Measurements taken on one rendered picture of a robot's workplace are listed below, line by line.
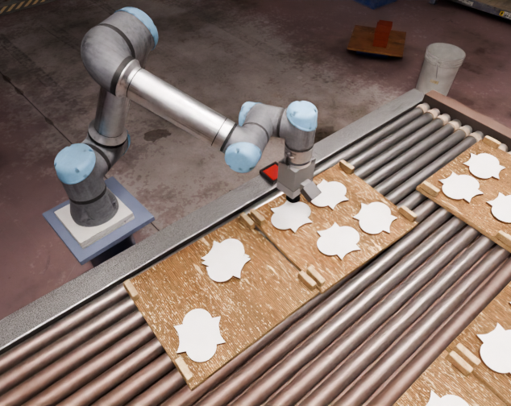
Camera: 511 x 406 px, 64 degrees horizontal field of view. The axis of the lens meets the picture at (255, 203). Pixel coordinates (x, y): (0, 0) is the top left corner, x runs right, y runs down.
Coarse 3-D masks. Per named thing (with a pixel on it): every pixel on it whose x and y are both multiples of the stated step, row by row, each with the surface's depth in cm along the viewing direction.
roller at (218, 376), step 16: (416, 208) 134; (432, 208) 134; (352, 272) 117; (288, 320) 106; (272, 336) 104; (256, 352) 103; (224, 368) 98; (208, 384) 95; (176, 400) 92; (192, 400) 94
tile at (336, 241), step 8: (336, 224) 125; (320, 232) 122; (328, 232) 122; (336, 232) 123; (344, 232) 123; (352, 232) 123; (320, 240) 120; (328, 240) 120; (336, 240) 120; (344, 240) 120; (352, 240) 120; (320, 248) 118; (328, 248) 118; (336, 248) 118; (344, 248) 118; (352, 248) 119; (328, 256) 118; (344, 256) 118
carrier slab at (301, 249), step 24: (336, 168) 143; (360, 192) 135; (264, 216) 128; (312, 216) 128; (336, 216) 128; (288, 240) 122; (312, 240) 122; (360, 240) 122; (384, 240) 122; (312, 264) 116; (336, 264) 116; (360, 264) 116
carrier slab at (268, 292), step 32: (192, 256) 117; (256, 256) 118; (160, 288) 110; (192, 288) 110; (224, 288) 110; (256, 288) 110; (288, 288) 110; (160, 320) 104; (224, 320) 104; (256, 320) 104; (224, 352) 98; (192, 384) 93
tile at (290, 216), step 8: (280, 208) 129; (288, 208) 129; (296, 208) 129; (304, 208) 129; (272, 216) 127; (280, 216) 127; (288, 216) 127; (296, 216) 127; (304, 216) 127; (272, 224) 125; (280, 224) 124; (288, 224) 125; (296, 224) 125; (304, 224) 125
